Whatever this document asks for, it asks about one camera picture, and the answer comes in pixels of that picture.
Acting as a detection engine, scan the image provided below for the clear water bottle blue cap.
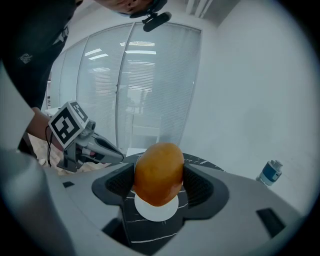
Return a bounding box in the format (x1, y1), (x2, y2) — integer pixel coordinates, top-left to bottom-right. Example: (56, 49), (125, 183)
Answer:
(255, 159), (284, 187)

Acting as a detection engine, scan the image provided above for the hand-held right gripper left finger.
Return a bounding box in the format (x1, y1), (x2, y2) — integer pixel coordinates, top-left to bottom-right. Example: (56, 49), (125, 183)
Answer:
(46, 162), (151, 256)

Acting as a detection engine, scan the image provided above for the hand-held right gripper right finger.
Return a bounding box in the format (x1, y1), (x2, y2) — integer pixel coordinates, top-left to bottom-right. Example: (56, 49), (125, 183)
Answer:
(154, 163), (305, 256)

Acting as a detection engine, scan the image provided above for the black head-worn camera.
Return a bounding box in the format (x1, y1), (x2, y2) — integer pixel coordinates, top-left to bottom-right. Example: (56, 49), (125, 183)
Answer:
(141, 11), (173, 33)

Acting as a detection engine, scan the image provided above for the orange round fruit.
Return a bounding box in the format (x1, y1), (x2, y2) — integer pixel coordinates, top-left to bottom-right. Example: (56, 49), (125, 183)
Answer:
(133, 142), (185, 208)

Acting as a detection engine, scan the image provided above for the person's head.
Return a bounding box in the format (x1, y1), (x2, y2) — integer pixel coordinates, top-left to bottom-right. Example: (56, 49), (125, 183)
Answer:
(94, 0), (168, 19)

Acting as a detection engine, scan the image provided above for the black marble round table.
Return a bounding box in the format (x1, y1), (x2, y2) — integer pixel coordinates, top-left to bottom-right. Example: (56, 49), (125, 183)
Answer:
(119, 152), (226, 249)

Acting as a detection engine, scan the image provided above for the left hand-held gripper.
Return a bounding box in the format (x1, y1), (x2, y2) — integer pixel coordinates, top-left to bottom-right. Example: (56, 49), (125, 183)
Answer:
(47, 100), (125, 174)

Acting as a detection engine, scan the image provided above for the person's left forearm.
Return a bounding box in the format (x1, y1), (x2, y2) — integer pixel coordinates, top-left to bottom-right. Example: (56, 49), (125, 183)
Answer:
(26, 107), (64, 151)

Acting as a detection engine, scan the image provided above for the glass partition with blinds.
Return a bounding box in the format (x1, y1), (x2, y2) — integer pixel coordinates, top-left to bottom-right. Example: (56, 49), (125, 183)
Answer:
(41, 21), (202, 156)

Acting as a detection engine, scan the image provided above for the thin black cable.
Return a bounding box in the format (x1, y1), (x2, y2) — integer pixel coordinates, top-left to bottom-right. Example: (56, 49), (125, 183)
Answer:
(44, 125), (54, 168)

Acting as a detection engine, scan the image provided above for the white round plate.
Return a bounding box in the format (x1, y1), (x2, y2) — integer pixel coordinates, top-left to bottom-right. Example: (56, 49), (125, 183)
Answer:
(134, 191), (180, 223)

